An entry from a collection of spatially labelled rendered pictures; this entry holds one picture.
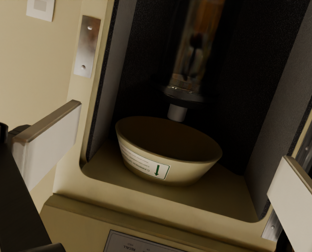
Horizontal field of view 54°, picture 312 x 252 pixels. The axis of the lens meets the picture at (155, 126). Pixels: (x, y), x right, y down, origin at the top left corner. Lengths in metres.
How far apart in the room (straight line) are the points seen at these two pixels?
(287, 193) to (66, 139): 0.13
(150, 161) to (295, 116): 0.20
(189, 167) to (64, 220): 0.18
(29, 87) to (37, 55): 0.09
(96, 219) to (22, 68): 0.59
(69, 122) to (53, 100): 0.72
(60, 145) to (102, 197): 0.27
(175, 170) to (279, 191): 0.25
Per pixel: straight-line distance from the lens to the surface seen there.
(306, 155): 0.41
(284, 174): 0.20
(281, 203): 0.19
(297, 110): 0.42
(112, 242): 0.42
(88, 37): 0.38
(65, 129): 0.18
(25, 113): 0.95
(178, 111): 0.46
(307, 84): 0.42
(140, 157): 0.43
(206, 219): 0.44
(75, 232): 0.43
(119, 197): 0.43
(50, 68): 0.88
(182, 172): 0.43
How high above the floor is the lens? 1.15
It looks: 18 degrees up
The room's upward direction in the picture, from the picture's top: 165 degrees counter-clockwise
